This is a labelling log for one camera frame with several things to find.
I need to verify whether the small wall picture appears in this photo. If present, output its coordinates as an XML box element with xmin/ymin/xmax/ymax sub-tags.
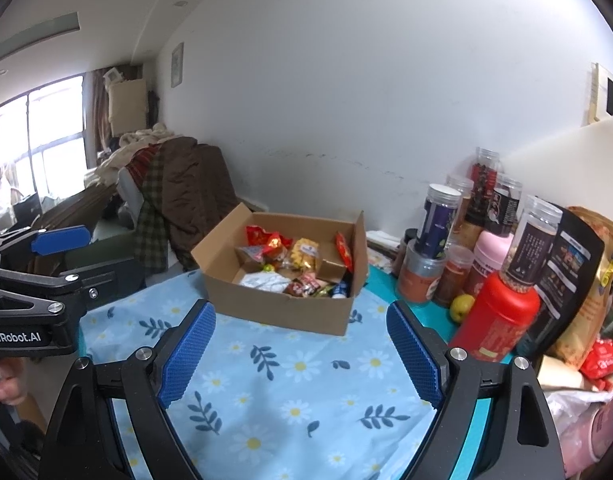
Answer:
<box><xmin>171</xmin><ymin>42</ymin><xmax>184</xmax><ymax>88</ymax></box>

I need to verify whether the red gold snack bag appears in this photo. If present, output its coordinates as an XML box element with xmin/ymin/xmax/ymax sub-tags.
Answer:
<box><xmin>246</xmin><ymin>226</ymin><xmax>292</xmax><ymax>259</ymax></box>

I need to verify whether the pink canister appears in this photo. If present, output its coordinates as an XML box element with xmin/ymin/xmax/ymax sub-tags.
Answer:
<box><xmin>463</xmin><ymin>231</ymin><xmax>513</xmax><ymax>297</ymax></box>

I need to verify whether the brown jacket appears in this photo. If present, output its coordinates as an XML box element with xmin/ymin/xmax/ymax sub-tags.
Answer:
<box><xmin>160</xmin><ymin>136</ymin><xmax>239</xmax><ymax>270</ymax></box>

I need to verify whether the tall red-filled jar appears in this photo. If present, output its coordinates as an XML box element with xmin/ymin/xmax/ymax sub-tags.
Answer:
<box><xmin>467</xmin><ymin>148</ymin><xmax>500</xmax><ymax>226</ymax></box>

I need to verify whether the white purple snack packet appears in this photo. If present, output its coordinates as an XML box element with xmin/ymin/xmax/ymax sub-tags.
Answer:
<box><xmin>235</xmin><ymin>245</ymin><xmax>265</xmax><ymax>266</ymax></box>

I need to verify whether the orange brown snack bag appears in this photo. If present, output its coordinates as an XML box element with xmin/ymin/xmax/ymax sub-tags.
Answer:
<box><xmin>549</xmin><ymin>206</ymin><xmax>613</xmax><ymax>370</ymax></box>

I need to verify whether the brown cardboard box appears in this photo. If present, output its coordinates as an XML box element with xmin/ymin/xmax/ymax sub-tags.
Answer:
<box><xmin>189</xmin><ymin>201</ymin><xmax>371</xmax><ymax>337</ymax></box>

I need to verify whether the grey lid orange tub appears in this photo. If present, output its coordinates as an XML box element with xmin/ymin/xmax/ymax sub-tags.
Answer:
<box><xmin>397</xmin><ymin>240</ymin><xmax>447</xmax><ymax>304</ymax></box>

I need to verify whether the gold rectangular box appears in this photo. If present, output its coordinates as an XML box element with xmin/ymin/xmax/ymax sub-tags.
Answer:
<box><xmin>316</xmin><ymin>244</ymin><xmax>347</xmax><ymax>284</ymax></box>

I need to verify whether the person's left hand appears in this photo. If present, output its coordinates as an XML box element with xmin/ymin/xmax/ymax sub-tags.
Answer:
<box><xmin>0</xmin><ymin>358</ymin><xmax>28</xmax><ymax>406</ymax></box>

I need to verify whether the white wall intercom panel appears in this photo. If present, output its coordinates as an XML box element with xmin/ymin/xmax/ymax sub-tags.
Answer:
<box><xmin>587</xmin><ymin>63</ymin><xmax>613</xmax><ymax>122</ymax></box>

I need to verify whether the green yellow fruit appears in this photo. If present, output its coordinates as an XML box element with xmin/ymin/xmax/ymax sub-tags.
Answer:
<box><xmin>450</xmin><ymin>294</ymin><xmax>475</xmax><ymax>325</ymax></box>

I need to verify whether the dark label clear jar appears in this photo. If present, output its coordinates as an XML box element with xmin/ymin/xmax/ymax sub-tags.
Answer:
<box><xmin>485</xmin><ymin>174</ymin><xmax>523</xmax><ymax>237</ymax></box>

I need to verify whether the red packet on clutter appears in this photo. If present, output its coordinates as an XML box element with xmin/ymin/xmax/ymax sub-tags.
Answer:
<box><xmin>579</xmin><ymin>339</ymin><xmax>613</xmax><ymax>392</ymax></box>

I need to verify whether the white snack bag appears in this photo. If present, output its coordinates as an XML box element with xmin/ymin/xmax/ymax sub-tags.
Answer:
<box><xmin>239</xmin><ymin>271</ymin><xmax>291</xmax><ymax>294</ymax></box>

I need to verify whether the red canister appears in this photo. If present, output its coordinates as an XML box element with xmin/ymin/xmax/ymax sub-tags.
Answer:
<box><xmin>449</xmin><ymin>272</ymin><xmax>540</xmax><ymax>362</ymax></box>

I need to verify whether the blue label clear jar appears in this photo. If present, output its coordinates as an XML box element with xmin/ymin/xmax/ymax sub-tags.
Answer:
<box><xmin>415</xmin><ymin>183</ymin><xmax>462</xmax><ymax>259</ymax></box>

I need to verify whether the pink white cup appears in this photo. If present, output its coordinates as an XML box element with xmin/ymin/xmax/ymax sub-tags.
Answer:
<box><xmin>591</xmin><ymin>397</ymin><xmax>613</xmax><ymax>463</ymax></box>

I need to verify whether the clear jar on canister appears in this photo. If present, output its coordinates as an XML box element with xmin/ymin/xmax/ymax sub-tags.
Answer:
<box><xmin>500</xmin><ymin>195</ymin><xmax>563</xmax><ymax>292</ymax></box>

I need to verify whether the black stand-up pouch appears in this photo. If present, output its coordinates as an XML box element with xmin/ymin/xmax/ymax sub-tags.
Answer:
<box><xmin>515</xmin><ymin>209</ymin><xmax>605</xmax><ymax>361</ymax></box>

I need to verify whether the yellow round crackers pack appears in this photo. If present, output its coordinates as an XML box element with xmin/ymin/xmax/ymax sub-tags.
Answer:
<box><xmin>289</xmin><ymin>237</ymin><xmax>320</xmax><ymax>272</ymax></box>

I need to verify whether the green plaid cloth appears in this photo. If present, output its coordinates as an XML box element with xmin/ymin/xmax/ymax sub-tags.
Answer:
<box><xmin>128</xmin><ymin>143</ymin><xmax>169</xmax><ymax>274</ymax></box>

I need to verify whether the small red snack packet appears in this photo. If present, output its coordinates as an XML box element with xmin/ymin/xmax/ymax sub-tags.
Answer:
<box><xmin>335</xmin><ymin>232</ymin><xmax>354</xmax><ymax>273</ymax></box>

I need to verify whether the blue tube in box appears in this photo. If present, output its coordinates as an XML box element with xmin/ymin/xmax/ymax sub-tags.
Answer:
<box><xmin>331</xmin><ymin>281</ymin><xmax>349</xmax><ymax>299</ymax></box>

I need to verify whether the blue floral tablecloth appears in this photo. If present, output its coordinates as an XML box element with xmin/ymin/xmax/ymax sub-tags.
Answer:
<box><xmin>78</xmin><ymin>266</ymin><xmax>515</xmax><ymax>480</ymax></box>

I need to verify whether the pink floral snack packet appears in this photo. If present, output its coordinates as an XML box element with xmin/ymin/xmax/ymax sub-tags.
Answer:
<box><xmin>284</xmin><ymin>273</ymin><xmax>323</xmax><ymax>298</ymax></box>

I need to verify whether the white foam board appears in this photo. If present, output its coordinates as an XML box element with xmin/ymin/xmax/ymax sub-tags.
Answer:
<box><xmin>502</xmin><ymin>117</ymin><xmax>613</xmax><ymax>221</ymax></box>

